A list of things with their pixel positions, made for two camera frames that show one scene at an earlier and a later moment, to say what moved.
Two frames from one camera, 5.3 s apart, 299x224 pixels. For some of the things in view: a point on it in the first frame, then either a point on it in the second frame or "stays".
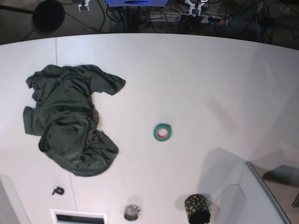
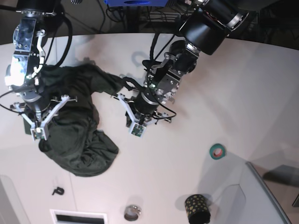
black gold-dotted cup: [197, 210] stays
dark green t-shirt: [62, 111] stays
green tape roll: [162, 132] -> [217, 151]
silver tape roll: [131, 212] stays
